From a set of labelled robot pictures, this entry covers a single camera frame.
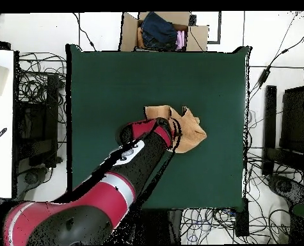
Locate tan terry towel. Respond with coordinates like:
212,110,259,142
144,104,208,154

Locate dark green table cloth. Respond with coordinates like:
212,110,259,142
65,44,252,213

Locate folded tan garment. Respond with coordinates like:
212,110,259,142
136,26,145,49

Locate pink garment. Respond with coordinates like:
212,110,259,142
175,29,186,51

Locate black metal rack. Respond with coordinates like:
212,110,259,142
13,73,63,170

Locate brown cardboard box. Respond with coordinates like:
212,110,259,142
118,11,211,53

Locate blue denim jeans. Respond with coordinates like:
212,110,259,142
140,12,179,51

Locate narrow black panel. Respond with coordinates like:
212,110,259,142
261,85,278,177

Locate black power strip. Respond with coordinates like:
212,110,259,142
234,197,250,238

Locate black power adapter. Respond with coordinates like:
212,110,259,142
257,67,273,88

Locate wide black panel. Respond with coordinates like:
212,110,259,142
278,85,304,155

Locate white table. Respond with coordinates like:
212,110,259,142
0,49,15,200

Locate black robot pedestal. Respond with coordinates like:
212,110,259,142
131,208,184,245

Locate black cable with connector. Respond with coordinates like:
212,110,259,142
72,12,98,52

